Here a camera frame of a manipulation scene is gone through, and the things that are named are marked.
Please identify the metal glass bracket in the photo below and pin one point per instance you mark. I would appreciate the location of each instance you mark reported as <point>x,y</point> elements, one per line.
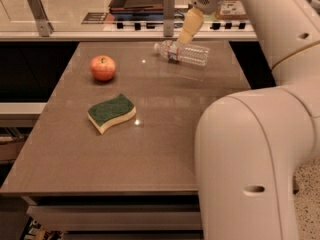
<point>168,17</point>
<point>44,27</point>

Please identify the green and yellow sponge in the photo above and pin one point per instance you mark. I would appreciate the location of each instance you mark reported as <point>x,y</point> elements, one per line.
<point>112,112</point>

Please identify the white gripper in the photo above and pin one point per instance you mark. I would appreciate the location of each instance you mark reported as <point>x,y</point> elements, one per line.
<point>209,1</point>

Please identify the left metal glass bracket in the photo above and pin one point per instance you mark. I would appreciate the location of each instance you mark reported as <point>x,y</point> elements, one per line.
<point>44,27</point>

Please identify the grey table drawer front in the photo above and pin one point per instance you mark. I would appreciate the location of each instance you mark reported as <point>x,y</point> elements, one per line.
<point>117,218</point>

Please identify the clear plastic water bottle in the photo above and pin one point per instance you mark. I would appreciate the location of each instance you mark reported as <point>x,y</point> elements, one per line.
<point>173,51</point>

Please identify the cardboard box with label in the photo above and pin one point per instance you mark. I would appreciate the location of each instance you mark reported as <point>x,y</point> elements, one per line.
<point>231,10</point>

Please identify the middle metal glass bracket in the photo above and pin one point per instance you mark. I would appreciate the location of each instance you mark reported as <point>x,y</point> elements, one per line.
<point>168,17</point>

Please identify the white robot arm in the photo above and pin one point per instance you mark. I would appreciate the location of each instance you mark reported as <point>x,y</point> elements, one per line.
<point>248,144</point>

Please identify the red apple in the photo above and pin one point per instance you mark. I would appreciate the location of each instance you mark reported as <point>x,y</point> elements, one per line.
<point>103,68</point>

